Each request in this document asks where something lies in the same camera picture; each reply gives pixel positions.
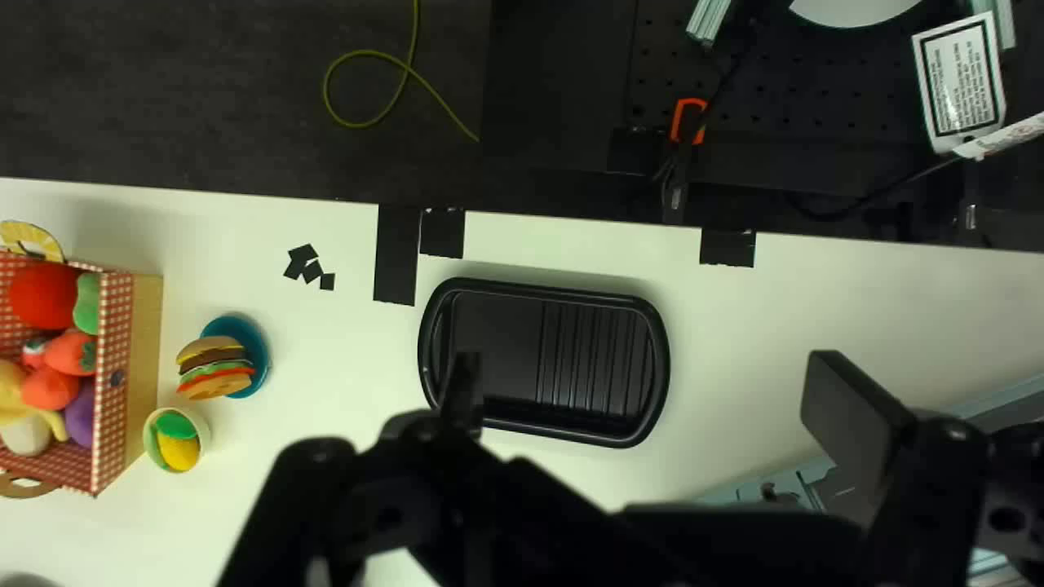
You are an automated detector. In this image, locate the thin black cable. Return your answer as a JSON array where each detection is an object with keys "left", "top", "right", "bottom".
[{"left": 780, "top": 155, "right": 964, "bottom": 222}]

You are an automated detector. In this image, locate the white printed label card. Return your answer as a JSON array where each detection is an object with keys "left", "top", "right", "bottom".
[{"left": 911, "top": 9, "right": 1008, "bottom": 155}]

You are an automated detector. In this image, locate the red checkered basket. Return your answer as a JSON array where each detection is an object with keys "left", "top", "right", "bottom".
[{"left": 0, "top": 219, "right": 167, "bottom": 501}]

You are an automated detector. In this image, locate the yellow-green thin cable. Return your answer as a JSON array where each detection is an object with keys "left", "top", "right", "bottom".
[{"left": 320, "top": 0, "right": 482, "bottom": 144}]

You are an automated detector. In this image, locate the blue round plate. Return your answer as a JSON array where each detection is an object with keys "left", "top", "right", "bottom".
[{"left": 199, "top": 310, "right": 275, "bottom": 400}]

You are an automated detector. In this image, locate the red toy tomato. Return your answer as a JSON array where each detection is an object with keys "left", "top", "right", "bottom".
[{"left": 6, "top": 260, "right": 80, "bottom": 332}]

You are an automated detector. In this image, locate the black ribbed grill tray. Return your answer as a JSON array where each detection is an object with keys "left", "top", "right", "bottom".
[{"left": 415, "top": 273, "right": 671, "bottom": 450}]

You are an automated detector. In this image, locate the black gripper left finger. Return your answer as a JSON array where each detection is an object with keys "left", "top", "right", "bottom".
[{"left": 215, "top": 352, "right": 613, "bottom": 587}]

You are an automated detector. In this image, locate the toy burger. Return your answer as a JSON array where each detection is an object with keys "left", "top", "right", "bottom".
[{"left": 173, "top": 332, "right": 258, "bottom": 404}]

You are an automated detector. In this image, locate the purple toy fruit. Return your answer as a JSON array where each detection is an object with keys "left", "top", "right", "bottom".
[{"left": 63, "top": 388, "right": 100, "bottom": 450}]

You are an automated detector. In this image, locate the green yellow toy ball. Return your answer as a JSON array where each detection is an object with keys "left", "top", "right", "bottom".
[{"left": 140, "top": 404, "right": 208, "bottom": 477}]

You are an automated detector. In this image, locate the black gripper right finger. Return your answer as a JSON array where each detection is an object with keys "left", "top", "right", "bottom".
[{"left": 798, "top": 350, "right": 1044, "bottom": 587}]

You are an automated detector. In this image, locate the pale yellow toy fruit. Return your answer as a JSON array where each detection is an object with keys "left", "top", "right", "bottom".
[{"left": 0, "top": 356, "right": 73, "bottom": 459}]

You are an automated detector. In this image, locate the green toy vegetable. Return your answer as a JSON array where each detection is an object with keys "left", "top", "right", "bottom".
[{"left": 68, "top": 270, "right": 103, "bottom": 339}]

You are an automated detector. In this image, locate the black table bracket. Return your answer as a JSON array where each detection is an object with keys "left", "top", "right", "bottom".
[
  {"left": 416, "top": 206, "right": 466, "bottom": 260},
  {"left": 698, "top": 224, "right": 756, "bottom": 268},
  {"left": 372, "top": 206, "right": 421, "bottom": 305}
]

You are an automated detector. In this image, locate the orange handled clamp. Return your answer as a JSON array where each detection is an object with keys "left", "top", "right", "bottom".
[{"left": 656, "top": 95, "right": 711, "bottom": 209}]

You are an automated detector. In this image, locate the orange red toy fruit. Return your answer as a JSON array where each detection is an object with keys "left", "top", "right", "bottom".
[{"left": 43, "top": 328, "right": 100, "bottom": 379}]

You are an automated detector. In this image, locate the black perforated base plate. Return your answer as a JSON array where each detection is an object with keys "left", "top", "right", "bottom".
[{"left": 616, "top": 0, "right": 1044, "bottom": 222}]

